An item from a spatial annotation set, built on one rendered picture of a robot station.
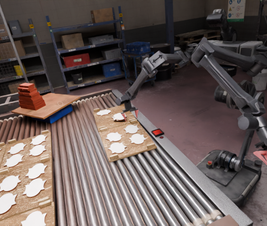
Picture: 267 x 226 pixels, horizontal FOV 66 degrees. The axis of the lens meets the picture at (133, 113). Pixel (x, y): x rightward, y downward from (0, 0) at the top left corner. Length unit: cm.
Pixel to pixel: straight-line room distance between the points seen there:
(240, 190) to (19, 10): 591
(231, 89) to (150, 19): 607
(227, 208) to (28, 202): 104
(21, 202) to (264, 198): 215
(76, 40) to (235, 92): 506
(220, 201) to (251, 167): 125
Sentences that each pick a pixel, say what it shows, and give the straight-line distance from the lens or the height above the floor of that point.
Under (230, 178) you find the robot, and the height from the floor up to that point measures 26.
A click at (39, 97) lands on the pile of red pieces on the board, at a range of 228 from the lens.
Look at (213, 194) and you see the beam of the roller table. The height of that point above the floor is 91.
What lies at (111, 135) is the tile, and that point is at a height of 94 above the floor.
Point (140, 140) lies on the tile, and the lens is 156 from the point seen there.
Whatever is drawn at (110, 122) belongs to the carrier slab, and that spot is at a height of 94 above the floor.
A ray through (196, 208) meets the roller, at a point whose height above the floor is 91.
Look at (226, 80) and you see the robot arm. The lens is 110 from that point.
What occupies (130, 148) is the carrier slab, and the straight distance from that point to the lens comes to 150.
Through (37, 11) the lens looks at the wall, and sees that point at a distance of 632.
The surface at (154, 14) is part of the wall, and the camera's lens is 709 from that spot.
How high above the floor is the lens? 182
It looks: 27 degrees down
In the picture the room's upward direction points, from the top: 8 degrees counter-clockwise
